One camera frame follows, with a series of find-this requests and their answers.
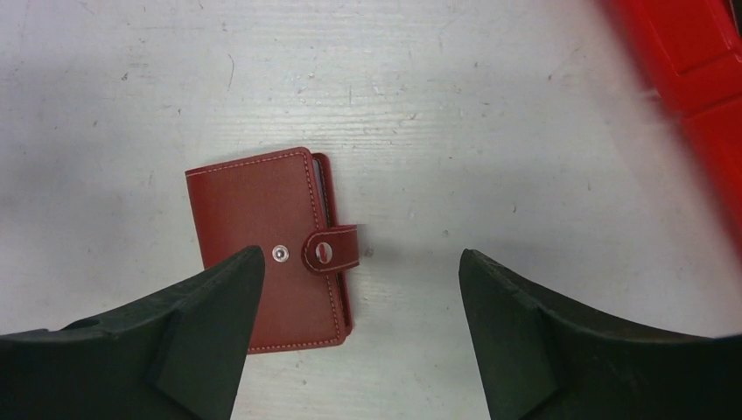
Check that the red leather card holder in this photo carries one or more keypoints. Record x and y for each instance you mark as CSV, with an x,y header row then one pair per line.
x,y
284,203

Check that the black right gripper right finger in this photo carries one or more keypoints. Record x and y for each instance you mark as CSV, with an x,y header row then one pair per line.
x,y
542,355

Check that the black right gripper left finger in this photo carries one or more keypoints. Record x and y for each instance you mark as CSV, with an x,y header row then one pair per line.
x,y
178,353

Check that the red plastic divided tray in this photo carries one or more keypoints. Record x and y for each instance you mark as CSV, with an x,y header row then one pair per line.
x,y
690,52

